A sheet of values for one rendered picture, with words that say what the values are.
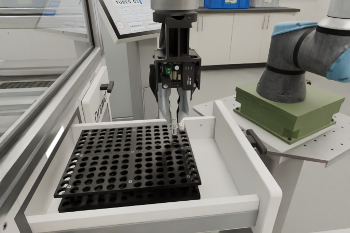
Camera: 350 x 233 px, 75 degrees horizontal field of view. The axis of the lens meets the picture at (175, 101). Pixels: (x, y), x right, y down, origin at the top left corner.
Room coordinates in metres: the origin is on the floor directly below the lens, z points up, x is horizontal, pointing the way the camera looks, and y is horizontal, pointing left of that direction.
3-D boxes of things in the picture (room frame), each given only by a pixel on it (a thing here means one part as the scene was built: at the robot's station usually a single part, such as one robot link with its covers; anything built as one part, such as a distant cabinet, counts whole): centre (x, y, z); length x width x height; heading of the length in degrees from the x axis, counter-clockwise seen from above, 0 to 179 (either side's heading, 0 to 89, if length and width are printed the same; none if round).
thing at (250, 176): (0.36, -0.12, 0.87); 0.29 x 0.02 x 0.11; 7
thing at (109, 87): (0.64, 0.21, 0.91); 0.07 x 0.04 x 0.01; 7
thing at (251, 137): (0.37, -0.15, 0.91); 0.07 x 0.04 x 0.01; 7
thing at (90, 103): (0.64, 0.23, 0.87); 0.29 x 0.02 x 0.11; 7
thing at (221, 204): (0.34, 0.09, 0.86); 0.40 x 0.26 x 0.06; 97
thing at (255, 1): (3.99, -1.40, 0.99); 0.40 x 0.31 x 0.17; 100
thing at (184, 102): (0.39, -0.02, 0.97); 0.06 x 0.03 x 0.09; 6
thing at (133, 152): (0.34, 0.08, 0.87); 0.22 x 0.18 x 0.06; 97
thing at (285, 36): (0.69, -0.35, 1.03); 0.13 x 0.12 x 0.14; 25
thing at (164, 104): (0.38, 0.02, 0.97); 0.06 x 0.03 x 0.09; 6
